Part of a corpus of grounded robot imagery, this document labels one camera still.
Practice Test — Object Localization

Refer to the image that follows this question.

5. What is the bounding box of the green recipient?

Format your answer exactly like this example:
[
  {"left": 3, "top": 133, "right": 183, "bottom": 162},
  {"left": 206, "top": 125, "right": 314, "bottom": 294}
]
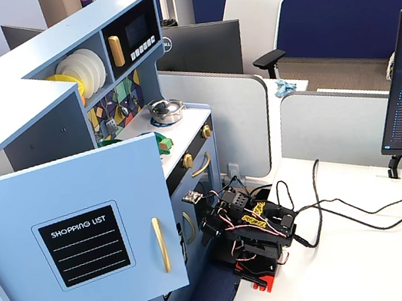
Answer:
[{"left": 97, "top": 126, "right": 176, "bottom": 166}]

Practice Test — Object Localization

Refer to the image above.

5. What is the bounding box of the long gold door handle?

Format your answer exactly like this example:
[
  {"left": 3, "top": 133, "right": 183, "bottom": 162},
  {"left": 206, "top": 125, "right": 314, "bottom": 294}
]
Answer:
[{"left": 150, "top": 215, "right": 173, "bottom": 275}]

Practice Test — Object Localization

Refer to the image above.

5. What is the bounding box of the black usb cable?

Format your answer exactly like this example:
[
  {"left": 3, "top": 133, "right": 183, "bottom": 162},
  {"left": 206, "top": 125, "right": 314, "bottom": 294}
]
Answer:
[{"left": 275, "top": 160, "right": 402, "bottom": 230}]

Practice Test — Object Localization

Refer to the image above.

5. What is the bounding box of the white wall socket box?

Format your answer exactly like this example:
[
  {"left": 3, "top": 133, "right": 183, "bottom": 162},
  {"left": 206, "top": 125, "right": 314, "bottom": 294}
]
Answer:
[{"left": 226, "top": 162, "right": 242, "bottom": 180}]

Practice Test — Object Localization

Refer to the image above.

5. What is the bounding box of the grey desk divider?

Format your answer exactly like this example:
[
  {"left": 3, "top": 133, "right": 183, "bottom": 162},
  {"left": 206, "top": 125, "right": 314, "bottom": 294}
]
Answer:
[
  {"left": 156, "top": 52, "right": 283, "bottom": 194},
  {"left": 271, "top": 75, "right": 400, "bottom": 174}
]

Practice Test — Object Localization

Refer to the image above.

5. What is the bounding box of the black toy microwave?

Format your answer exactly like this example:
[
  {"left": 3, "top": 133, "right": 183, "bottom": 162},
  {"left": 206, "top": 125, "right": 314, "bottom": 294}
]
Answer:
[{"left": 97, "top": 0, "right": 168, "bottom": 82}]

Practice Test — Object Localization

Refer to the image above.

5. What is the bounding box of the dark monitor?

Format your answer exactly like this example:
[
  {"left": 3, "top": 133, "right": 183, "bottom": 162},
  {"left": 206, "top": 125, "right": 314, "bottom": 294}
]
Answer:
[{"left": 0, "top": 17, "right": 49, "bottom": 51}]

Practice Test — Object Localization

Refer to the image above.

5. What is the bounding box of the black shopping list board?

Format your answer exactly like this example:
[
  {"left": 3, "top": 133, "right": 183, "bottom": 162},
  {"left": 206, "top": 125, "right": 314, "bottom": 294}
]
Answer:
[{"left": 28, "top": 198, "right": 139, "bottom": 296}]

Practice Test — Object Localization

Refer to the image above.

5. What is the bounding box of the thick black cable with plug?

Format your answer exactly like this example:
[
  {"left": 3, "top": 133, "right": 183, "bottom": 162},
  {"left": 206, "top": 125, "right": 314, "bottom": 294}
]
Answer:
[{"left": 280, "top": 158, "right": 335, "bottom": 252}]

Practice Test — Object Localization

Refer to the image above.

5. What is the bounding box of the crumpled blue cloth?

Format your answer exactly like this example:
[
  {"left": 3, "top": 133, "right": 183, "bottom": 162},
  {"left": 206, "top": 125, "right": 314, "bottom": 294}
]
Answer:
[{"left": 272, "top": 77, "right": 298, "bottom": 99}]

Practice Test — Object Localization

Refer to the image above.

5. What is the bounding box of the thin black cable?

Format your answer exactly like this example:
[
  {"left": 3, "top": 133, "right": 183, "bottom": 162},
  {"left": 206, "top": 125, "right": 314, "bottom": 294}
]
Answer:
[{"left": 296, "top": 187, "right": 402, "bottom": 246}]

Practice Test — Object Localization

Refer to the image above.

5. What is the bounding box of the short gold door handle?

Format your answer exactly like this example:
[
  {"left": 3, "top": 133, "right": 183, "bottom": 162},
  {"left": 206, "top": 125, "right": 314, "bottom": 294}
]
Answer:
[{"left": 181, "top": 210, "right": 198, "bottom": 245}]

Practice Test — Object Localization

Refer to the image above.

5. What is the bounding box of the red arm base clamp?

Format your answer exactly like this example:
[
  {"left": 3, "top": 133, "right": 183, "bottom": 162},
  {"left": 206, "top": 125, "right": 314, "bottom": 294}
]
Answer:
[{"left": 231, "top": 253, "right": 285, "bottom": 299}]

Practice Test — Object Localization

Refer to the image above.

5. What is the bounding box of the gold oven handle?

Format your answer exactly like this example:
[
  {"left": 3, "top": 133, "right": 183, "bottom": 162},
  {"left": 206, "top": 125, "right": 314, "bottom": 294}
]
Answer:
[{"left": 188, "top": 151, "right": 214, "bottom": 178}]

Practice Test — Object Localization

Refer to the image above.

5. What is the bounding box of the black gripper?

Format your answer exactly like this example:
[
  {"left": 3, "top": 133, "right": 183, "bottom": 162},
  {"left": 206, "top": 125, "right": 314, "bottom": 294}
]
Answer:
[{"left": 194, "top": 200, "right": 247, "bottom": 249}]

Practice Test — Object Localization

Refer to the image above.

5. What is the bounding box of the beige bag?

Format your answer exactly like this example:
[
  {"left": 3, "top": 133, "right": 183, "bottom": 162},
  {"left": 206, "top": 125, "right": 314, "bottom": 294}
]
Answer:
[{"left": 384, "top": 51, "right": 402, "bottom": 81}]

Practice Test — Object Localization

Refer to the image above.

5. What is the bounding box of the white toy plate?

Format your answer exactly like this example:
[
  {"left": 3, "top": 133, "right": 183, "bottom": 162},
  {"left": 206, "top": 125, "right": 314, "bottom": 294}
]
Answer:
[
  {"left": 66, "top": 48, "right": 104, "bottom": 98},
  {"left": 53, "top": 53, "right": 97, "bottom": 104},
  {"left": 76, "top": 45, "right": 110, "bottom": 92}
]

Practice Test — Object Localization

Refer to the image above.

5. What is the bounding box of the black dell monitor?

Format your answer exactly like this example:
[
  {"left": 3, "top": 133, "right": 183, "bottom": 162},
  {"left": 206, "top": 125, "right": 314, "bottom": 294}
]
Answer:
[{"left": 150, "top": 15, "right": 249, "bottom": 89}]

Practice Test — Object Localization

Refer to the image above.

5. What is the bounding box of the white office chair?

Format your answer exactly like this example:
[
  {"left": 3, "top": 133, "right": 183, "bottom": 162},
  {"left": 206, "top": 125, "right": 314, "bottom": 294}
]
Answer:
[{"left": 219, "top": 0, "right": 298, "bottom": 85}]

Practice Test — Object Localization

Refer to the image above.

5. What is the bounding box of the gold microwave handle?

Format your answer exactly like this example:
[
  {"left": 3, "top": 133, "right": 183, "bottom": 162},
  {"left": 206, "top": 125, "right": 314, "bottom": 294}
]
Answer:
[{"left": 107, "top": 34, "right": 127, "bottom": 69}]

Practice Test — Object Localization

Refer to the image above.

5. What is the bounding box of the small wrist camera board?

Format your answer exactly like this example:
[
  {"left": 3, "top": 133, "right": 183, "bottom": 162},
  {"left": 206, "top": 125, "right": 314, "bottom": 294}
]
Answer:
[{"left": 180, "top": 188, "right": 204, "bottom": 206}]

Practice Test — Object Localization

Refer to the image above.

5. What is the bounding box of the yellow toy plate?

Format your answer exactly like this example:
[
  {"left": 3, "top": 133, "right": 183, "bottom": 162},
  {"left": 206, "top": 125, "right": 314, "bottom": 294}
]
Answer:
[{"left": 45, "top": 68, "right": 88, "bottom": 104}]

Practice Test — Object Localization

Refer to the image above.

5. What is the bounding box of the blue stove burner disc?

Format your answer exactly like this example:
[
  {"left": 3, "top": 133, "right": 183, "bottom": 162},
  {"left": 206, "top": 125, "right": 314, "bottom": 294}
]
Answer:
[{"left": 148, "top": 113, "right": 178, "bottom": 130}]

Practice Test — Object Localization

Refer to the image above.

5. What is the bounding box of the steel toy pot with lid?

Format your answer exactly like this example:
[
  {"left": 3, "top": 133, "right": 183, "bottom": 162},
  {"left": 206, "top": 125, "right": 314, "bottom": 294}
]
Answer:
[{"left": 147, "top": 95, "right": 188, "bottom": 127}]

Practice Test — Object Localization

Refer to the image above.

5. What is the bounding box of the blue cabinet door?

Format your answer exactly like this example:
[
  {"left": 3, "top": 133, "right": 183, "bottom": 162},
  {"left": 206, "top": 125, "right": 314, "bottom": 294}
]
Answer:
[{"left": 0, "top": 129, "right": 195, "bottom": 301}]

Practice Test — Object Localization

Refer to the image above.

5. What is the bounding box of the small steel toy grater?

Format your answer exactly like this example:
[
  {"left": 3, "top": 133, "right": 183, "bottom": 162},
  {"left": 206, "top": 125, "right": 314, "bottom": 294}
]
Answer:
[{"left": 103, "top": 117, "right": 119, "bottom": 134}]

